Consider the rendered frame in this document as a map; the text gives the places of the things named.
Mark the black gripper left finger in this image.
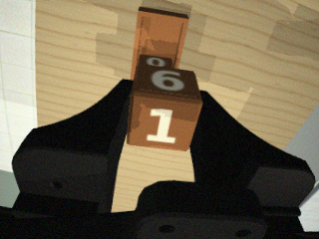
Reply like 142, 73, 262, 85
11, 79, 134, 219

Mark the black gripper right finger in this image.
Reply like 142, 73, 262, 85
189, 90, 315, 236

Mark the brown calendar cube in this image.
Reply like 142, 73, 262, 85
138, 54, 173, 68
127, 64, 203, 151

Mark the orange rectangular tray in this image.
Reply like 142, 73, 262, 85
131, 7, 189, 80

